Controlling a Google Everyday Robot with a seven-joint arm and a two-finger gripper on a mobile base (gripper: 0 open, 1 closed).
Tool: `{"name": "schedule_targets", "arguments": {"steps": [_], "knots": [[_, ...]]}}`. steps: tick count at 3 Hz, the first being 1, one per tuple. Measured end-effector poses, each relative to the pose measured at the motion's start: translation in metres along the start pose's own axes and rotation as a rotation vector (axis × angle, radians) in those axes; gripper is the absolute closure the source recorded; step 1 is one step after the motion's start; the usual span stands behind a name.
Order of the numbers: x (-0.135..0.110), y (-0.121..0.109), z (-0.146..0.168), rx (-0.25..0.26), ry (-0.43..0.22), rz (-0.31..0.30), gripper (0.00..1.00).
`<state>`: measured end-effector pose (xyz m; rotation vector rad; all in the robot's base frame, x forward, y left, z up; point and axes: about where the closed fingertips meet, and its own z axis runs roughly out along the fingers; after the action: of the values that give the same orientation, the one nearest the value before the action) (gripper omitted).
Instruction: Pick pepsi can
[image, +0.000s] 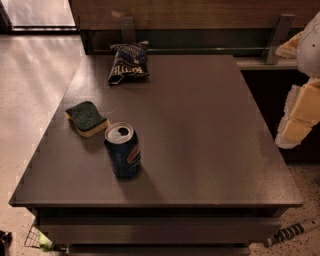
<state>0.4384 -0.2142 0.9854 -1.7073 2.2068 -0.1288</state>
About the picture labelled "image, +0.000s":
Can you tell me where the metal wall rail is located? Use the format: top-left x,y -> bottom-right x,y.
80,14 -> 305,64

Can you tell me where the dark brown table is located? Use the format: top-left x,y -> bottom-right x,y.
10,55 -> 303,256

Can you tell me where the green yellow sponge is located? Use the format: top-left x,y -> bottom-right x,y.
65,101 -> 110,138

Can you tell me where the striped black white stick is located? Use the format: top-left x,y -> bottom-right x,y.
265,216 -> 320,247

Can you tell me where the blue kettle chips bag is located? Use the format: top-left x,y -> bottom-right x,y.
108,41 -> 149,85

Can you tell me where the wire basket with green item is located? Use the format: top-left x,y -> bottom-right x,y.
24,224 -> 54,252

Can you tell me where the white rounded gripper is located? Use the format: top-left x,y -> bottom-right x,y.
275,11 -> 320,149

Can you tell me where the blue pepsi can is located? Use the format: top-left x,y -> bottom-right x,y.
104,122 -> 141,179

